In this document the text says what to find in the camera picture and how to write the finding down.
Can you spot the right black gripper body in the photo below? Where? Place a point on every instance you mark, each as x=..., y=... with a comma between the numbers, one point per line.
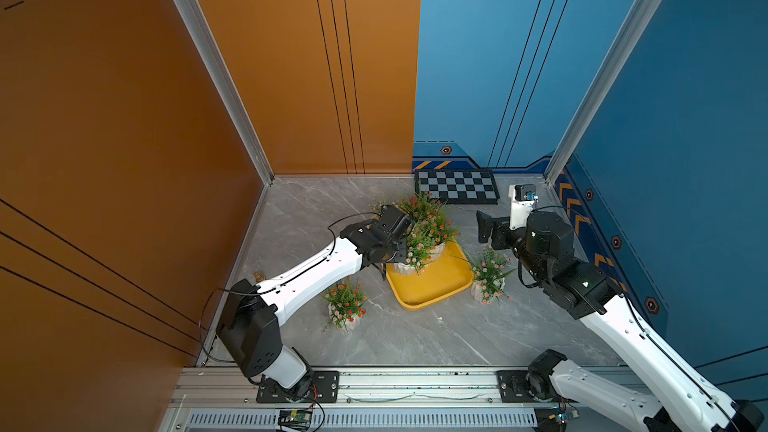
x=520, y=247

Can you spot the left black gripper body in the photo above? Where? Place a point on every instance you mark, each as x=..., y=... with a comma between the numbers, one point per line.
x=392, y=249

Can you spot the potted plant pink flowers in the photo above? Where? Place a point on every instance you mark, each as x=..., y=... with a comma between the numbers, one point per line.
x=490, y=268

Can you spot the yellow plastic tray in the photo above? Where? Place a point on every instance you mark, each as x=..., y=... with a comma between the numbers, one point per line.
x=441, y=279

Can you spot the potted plant orange flowers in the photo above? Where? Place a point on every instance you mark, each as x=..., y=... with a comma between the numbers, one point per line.
x=425, y=245

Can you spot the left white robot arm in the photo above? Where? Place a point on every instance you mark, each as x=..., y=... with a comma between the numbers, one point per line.
x=249, y=325

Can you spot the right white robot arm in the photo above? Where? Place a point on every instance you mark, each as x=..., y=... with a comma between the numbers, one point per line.
x=679, y=397

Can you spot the black white checkerboard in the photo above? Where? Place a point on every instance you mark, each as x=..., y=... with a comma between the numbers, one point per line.
x=458, y=186

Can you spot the small brass object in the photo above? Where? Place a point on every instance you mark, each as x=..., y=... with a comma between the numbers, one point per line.
x=259, y=277

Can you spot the green circuit board right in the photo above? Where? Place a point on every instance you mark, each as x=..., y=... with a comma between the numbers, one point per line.
x=549, y=420

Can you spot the green circuit board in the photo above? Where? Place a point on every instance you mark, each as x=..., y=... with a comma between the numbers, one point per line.
x=549, y=420
x=296, y=420

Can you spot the green circuit board left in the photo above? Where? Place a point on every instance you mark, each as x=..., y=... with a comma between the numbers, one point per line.
x=296, y=420

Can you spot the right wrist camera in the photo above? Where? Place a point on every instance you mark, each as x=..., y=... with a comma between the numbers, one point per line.
x=524, y=198

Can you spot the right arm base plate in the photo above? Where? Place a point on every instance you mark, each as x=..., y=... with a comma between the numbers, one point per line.
x=514, y=386

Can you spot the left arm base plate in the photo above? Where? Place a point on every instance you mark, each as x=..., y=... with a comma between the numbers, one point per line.
x=315, y=386

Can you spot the aluminium front rail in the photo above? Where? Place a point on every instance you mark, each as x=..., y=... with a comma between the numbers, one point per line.
x=380, y=398

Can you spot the right aluminium corner post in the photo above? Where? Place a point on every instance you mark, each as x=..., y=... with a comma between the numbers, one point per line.
x=632, y=28

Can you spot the aluminium corner post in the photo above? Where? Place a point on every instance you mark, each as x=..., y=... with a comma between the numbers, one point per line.
x=203, y=38
x=632, y=28

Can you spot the left aluminium corner post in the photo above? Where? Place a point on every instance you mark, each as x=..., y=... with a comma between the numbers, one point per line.
x=203, y=38

